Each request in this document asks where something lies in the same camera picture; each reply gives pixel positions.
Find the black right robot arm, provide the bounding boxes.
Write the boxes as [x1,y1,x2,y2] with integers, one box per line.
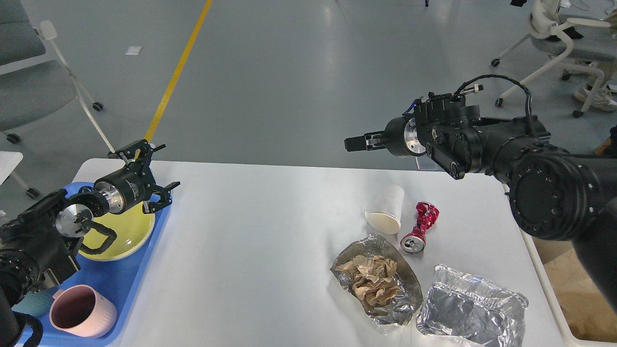
[345,76,617,309]

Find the brown paper bag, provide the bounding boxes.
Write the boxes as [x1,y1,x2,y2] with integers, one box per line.
[544,248,617,343]

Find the grey office chair left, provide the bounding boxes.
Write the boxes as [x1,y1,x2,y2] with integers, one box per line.
[0,0,116,152]

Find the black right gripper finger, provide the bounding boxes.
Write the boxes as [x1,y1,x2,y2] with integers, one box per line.
[344,133,386,152]

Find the person in khaki trousers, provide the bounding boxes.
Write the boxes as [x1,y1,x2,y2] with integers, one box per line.
[573,61,617,112]

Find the white office chair right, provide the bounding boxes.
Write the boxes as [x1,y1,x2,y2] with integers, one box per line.
[491,0,616,117]

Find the crumpled aluminium foil sheet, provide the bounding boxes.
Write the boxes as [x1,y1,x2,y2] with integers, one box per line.
[416,264,529,347]

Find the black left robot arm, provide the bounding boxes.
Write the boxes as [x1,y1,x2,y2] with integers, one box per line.
[0,140,179,347]

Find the teal yellow mug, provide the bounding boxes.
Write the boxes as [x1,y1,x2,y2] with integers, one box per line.
[13,289,56,318]

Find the blue plastic tray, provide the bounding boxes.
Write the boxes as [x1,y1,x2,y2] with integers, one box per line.
[38,207,171,347]

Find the pink ribbed mug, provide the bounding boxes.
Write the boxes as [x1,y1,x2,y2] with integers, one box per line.
[49,285,118,338]

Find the white paper cup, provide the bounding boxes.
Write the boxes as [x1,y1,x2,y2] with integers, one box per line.
[364,185,404,235]

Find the foil tray with paper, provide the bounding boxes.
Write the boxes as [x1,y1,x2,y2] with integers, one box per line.
[330,234,424,334]

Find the crumpled brown paper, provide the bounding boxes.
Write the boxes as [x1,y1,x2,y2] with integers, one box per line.
[335,255,401,307]

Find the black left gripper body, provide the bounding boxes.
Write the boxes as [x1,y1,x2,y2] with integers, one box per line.
[94,168,156,213]

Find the yellow plastic plate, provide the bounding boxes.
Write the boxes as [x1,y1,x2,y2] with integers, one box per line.
[79,204,156,262]

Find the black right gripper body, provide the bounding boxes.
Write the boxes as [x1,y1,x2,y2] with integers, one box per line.
[383,116,426,157]

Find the beige plastic bin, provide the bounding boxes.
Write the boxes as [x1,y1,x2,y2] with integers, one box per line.
[521,231,616,347]

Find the crushed red soda can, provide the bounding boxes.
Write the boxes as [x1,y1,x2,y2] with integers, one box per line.
[400,201,440,254]

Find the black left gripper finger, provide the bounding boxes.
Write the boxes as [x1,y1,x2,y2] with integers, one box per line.
[142,181,181,214]
[109,140,166,172]

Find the white side table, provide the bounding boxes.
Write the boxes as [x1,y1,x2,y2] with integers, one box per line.
[0,151,40,199]

